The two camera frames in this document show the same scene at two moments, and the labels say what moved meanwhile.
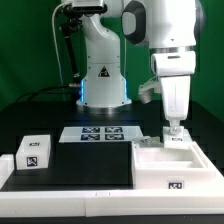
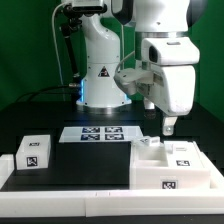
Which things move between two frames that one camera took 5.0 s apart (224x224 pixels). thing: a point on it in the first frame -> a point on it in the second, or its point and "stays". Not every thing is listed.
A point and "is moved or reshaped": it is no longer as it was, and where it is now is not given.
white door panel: x=148 y=141 stays
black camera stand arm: x=70 y=21 stays
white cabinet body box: x=171 y=167 stays
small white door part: x=181 y=140 is moved or reshaped
